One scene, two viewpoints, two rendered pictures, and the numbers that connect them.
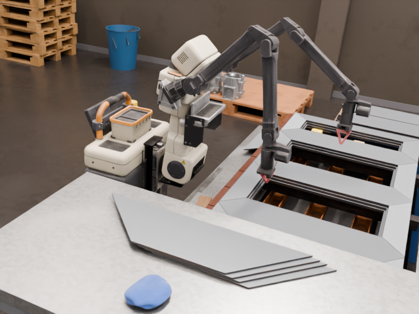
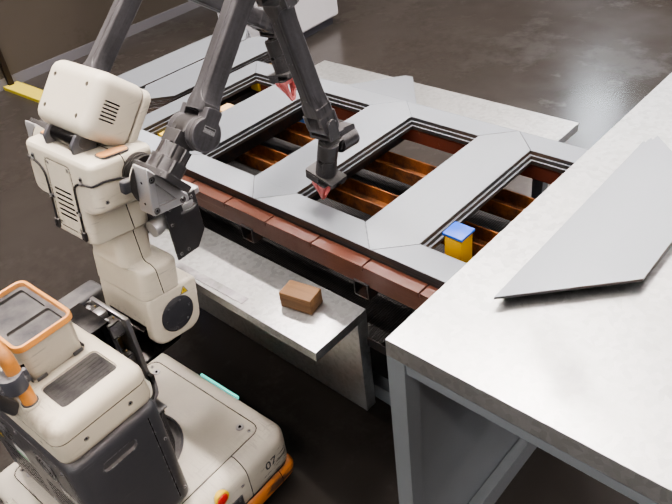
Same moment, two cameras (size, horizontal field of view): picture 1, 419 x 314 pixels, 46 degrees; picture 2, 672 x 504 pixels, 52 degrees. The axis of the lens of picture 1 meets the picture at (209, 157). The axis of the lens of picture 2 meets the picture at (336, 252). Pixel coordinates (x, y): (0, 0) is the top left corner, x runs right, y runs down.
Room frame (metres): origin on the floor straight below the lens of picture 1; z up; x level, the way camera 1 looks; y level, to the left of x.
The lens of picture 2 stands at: (1.25, 1.25, 1.91)
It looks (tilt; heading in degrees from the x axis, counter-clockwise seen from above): 37 degrees down; 294
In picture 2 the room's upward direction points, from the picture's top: 8 degrees counter-clockwise
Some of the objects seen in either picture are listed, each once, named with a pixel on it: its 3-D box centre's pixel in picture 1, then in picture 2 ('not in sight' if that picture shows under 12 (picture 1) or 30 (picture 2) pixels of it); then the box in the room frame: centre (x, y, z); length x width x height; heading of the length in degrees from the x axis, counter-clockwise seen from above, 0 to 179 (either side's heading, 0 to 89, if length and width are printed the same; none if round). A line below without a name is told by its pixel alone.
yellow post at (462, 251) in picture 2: not in sight; (458, 264); (1.53, -0.13, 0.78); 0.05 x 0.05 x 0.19; 68
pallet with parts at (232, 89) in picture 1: (243, 86); not in sight; (5.33, -0.32, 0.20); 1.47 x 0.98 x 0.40; 71
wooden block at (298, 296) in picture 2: (203, 205); (300, 297); (1.93, 0.01, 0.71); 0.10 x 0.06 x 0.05; 170
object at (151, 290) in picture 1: (149, 291); not in sight; (0.94, 0.12, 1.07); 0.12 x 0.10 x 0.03; 150
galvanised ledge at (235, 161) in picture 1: (237, 169); (187, 249); (2.39, -0.16, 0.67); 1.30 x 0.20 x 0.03; 158
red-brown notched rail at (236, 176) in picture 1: (248, 169); (250, 217); (2.16, -0.20, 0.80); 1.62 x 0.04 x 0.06; 158
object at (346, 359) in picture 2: not in sight; (219, 282); (2.36, -0.24, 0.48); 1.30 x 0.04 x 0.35; 158
